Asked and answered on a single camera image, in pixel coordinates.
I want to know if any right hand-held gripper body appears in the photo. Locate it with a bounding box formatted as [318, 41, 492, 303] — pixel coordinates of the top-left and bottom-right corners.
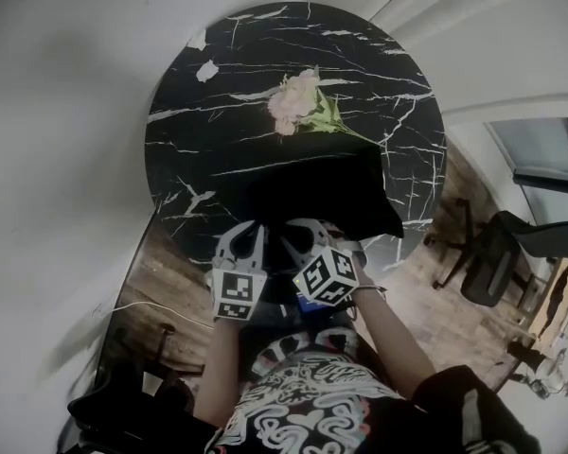
[292, 241, 366, 309]

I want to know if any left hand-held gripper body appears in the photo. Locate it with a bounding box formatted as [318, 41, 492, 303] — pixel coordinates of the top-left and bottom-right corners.
[210, 248, 269, 323]

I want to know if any black cloth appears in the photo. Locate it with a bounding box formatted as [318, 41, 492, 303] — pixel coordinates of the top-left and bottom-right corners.
[243, 151, 406, 283]

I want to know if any person's right forearm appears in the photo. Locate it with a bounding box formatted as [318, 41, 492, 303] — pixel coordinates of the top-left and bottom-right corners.
[347, 253, 437, 413]

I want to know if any person's left forearm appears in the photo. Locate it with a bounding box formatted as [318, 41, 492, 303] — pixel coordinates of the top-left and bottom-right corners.
[191, 317, 248, 432]

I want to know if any black screen device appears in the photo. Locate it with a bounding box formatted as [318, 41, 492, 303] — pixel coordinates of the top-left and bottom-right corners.
[295, 294, 332, 314]

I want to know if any black white patterned shirt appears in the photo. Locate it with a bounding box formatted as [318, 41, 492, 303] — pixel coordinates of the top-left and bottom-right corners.
[203, 323, 541, 454]

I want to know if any pink artificial flower bouquet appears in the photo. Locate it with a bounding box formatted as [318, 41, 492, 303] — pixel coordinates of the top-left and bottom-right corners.
[266, 65, 390, 148]

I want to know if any black mesh office chair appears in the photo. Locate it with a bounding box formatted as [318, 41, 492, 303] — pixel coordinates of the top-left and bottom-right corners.
[424, 198, 568, 309]

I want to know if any white paper scrap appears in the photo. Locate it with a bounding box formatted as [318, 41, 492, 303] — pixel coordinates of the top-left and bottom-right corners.
[186, 27, 208, 51]
[195, 59, 220, 83]

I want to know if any light wooden board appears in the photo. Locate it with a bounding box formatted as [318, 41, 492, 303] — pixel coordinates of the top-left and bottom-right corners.
[531, 256, 568, 345]

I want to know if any frosted glass window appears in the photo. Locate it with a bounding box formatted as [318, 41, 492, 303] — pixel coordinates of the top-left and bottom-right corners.
[484, 116, 568, 184]

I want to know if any thin wrist bracelet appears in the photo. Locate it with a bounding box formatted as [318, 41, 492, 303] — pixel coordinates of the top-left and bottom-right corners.
[354, 282, 388, 302]

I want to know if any white floor cable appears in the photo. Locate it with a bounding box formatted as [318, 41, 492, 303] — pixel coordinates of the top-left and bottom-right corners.
[92, 299, 218, 331]

